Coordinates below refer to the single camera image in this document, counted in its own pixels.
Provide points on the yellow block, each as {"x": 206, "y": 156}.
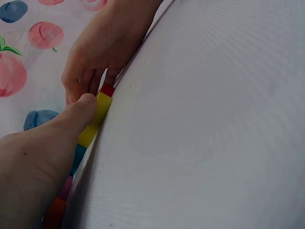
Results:
{"x": 95, "y": 124}

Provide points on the person's left hand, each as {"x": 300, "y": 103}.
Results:
{"x": 28, "y": 171}

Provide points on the person's right hand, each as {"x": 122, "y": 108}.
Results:
{"x": 102, "y": 47}

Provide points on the teal block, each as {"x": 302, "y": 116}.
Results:
{"x": 79, "y": 157}

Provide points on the orange block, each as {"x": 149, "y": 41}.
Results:
{"x": 56, "y": 213}

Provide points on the red block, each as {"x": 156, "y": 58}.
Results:
{"x": 107, "y": 90}

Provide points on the person's right forearm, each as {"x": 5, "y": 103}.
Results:
{"x": 131, "y": 8}

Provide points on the person's left thumb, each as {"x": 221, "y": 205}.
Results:
{"x": 71, "y": 119}

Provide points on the person's right fingers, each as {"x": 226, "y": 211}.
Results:
{"x": 78, "y": 83}

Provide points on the pink block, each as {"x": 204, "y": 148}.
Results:
{"x": 66, "y": 188}

